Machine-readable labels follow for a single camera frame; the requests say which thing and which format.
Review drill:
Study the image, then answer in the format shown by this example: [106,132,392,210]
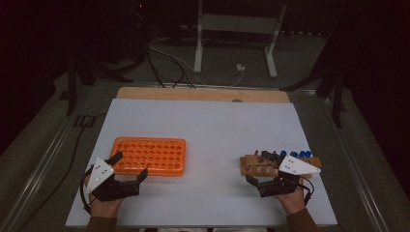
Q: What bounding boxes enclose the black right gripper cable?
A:
[298,175,315,207]

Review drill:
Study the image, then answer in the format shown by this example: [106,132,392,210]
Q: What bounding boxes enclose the black floor cable bundle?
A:
[145,38,197,90]

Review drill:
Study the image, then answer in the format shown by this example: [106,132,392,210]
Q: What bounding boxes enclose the person's left hand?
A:
[84,175,126,219]

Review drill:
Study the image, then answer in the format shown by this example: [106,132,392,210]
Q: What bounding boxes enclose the black equipment tower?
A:
[127,0,153,64]

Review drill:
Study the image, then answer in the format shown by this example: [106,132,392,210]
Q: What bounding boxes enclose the orange plastic test tube rack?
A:
[109,136,188,178]

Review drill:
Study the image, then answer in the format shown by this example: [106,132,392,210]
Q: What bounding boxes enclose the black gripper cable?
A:
[298,175,315,207]
[79,166,95,215]

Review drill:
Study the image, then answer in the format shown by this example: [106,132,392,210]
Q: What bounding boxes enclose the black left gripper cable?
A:
[79,166,95,215]

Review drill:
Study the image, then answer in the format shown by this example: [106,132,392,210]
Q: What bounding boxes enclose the white floor cable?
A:
[147,43,245,88]

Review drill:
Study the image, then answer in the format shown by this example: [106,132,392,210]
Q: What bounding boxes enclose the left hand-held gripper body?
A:
[85,157,142,203]

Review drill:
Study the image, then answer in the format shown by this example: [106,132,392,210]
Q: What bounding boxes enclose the black tripod stand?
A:
[279,32,349,129]
[64,47,133,117]

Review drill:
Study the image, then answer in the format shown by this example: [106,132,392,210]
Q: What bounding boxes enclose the long black floor cable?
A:
[17,111,109,232]

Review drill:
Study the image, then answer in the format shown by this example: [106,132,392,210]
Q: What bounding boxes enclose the person's right hand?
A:
[275,178,308,216]

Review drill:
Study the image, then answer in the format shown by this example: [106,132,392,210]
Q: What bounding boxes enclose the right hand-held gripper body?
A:
[256,155,322,198]

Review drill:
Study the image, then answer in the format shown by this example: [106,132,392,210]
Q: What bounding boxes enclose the white metal stand frame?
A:
[192,0,288,79]

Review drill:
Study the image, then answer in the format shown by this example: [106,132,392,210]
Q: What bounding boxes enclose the wooden test tube rack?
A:
[240,154,323,180]

